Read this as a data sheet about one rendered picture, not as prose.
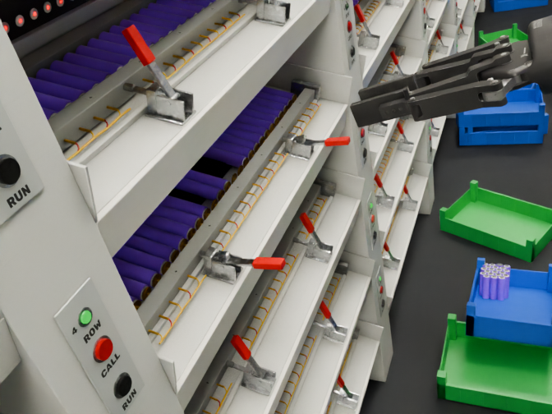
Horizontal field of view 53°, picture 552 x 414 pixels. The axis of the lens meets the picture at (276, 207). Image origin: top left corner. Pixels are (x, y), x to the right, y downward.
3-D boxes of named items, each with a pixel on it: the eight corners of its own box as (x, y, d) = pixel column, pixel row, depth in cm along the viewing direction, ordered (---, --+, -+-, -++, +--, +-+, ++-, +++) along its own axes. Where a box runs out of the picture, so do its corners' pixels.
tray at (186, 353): (345, 126, 99) (352, 77, 93) (178, 420, 55) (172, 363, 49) (241, 101, 104) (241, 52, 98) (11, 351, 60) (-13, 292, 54)
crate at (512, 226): (562, 227, 171) (564, 205, 167) (531, 263, 161) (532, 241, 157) (472, 199, 191) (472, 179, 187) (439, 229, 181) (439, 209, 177)
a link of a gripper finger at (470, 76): (517, 84, 59) (520, 89, 57) (413, 118, 63) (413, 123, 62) (508, 48, 57) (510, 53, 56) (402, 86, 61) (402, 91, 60)
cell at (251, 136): (225, 133, 86) (264, 143, 85) (219, 139, 85) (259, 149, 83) (225, 122, 85) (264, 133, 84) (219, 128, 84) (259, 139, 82)
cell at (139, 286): (100, 275, 62) (151, 293, 61) (90, 287, 61) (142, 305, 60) (98, 264, 61) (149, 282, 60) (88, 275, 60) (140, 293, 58)
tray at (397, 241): (425, 187, 183) (434, 153, 174) (384, 323, 139) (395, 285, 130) (365, 172, 188) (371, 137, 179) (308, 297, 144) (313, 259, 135)
